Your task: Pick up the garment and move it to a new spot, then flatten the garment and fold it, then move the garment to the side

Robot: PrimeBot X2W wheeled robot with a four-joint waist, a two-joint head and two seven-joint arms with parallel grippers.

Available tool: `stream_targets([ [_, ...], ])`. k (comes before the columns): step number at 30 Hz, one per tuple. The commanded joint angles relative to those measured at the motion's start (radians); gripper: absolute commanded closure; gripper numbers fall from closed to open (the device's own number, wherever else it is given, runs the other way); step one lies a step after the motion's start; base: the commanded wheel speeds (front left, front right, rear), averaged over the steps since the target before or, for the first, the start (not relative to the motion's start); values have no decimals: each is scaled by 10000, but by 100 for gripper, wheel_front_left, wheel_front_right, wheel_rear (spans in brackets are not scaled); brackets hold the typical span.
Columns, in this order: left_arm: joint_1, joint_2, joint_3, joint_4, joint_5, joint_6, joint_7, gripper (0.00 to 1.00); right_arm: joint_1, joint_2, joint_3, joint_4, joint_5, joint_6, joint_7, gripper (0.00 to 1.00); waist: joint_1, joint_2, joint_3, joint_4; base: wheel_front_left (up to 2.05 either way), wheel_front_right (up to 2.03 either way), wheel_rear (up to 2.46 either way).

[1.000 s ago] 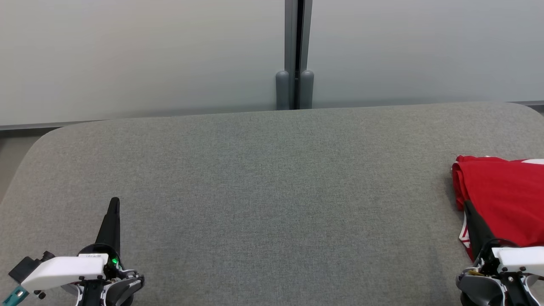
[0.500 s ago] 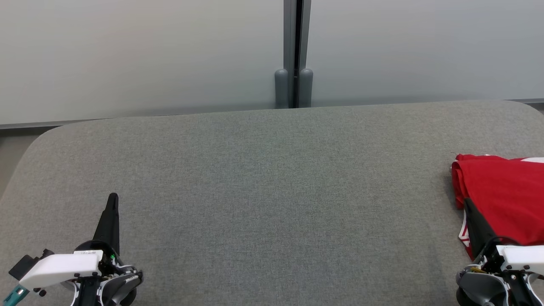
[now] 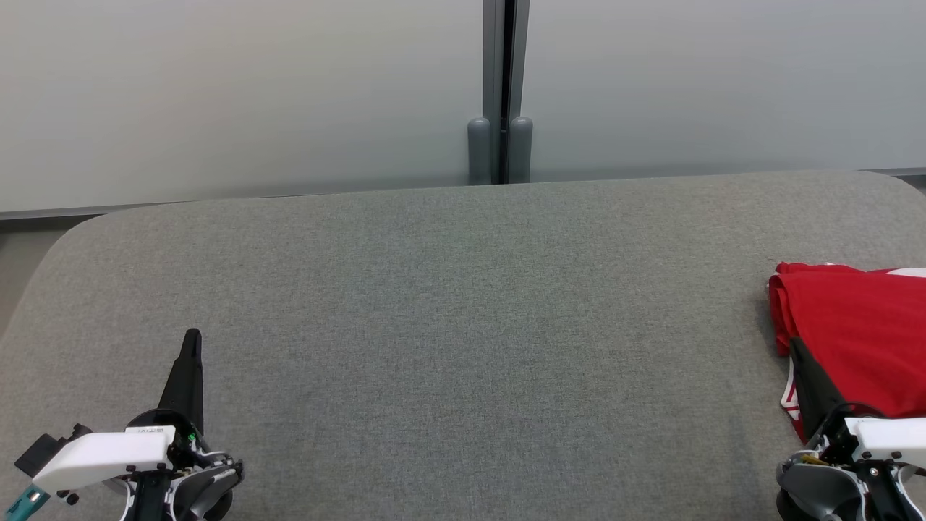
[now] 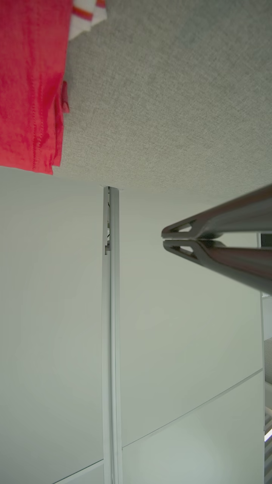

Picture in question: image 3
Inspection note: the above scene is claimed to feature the grey rounded post foot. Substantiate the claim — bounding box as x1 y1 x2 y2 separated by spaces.
509 116 535 184
467 117 493 187

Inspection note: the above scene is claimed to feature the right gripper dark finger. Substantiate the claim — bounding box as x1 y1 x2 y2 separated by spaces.
787 336 847 444

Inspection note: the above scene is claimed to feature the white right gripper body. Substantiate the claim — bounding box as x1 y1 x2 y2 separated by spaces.
809 416 926 464

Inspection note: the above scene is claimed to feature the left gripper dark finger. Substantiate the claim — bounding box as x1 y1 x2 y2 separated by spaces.
158 328 205 436

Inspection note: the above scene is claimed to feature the red white basketball jersey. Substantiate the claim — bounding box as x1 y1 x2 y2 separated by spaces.
768 264 926 444

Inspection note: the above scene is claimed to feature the grey partition post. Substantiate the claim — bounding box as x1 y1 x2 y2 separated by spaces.
483 0 531 185

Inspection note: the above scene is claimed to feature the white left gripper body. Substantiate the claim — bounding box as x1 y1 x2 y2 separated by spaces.
33 409 205 494

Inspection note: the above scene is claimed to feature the teal left camera plug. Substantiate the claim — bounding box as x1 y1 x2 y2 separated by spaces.
2 483 51 521

